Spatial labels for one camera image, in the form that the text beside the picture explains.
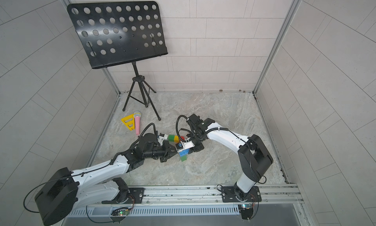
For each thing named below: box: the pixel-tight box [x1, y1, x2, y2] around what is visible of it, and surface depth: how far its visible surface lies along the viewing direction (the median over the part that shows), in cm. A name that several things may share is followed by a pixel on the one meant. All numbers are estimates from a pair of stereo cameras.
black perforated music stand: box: [67, 0, 169, 121], surface depth 70 cm
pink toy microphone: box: [133, 110, 142, 136], surface depth 98 cm
